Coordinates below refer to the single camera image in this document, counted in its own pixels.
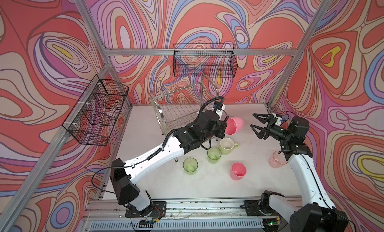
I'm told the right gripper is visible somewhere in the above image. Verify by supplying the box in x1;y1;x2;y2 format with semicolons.
250;113;292;142

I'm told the pink plastic cup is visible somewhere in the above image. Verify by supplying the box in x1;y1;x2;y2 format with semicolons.
230;162;247;181
225;117;245;135

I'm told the light green ceramic mug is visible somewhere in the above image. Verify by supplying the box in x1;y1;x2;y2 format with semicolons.
220;138;239;155

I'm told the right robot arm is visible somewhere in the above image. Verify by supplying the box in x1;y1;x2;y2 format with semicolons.
244;113;350;232

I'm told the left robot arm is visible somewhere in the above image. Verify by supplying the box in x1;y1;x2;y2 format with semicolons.
110;110;229;212

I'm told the steel two-tier dish rack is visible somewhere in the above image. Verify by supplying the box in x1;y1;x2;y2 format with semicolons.
149;74;224;163

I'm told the green transparent cup right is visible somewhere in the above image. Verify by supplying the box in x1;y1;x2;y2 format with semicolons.
207;147;222;164

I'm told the green transparent cup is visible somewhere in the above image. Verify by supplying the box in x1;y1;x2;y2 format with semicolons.
183;158;199;175
207;147;222;164

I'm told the clear pink glass cup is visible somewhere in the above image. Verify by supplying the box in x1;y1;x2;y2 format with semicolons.
269;151;288;169

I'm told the green transparent cup left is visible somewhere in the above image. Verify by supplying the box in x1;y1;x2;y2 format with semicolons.
183;158;199;175

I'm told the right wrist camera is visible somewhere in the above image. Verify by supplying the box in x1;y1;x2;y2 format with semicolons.
273;113;288;126

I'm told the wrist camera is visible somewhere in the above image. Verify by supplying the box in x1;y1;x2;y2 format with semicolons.
273;113;288;126
213;101;224;112

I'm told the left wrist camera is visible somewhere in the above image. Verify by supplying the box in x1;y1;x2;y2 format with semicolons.
213;101;224;112

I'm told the black wire basket back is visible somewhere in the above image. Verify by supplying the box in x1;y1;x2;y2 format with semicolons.
173;42;238;78

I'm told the black wire basket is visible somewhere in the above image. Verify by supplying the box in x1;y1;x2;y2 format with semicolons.
62;75;130;146
173;42;238;78

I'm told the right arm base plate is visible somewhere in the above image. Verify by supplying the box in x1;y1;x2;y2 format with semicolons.
240;200;281;217

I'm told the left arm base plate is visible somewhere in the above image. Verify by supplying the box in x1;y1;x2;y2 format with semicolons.
125;201;167;219

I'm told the black wire basket left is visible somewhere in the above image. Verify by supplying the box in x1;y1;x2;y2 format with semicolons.
62;75;130;146

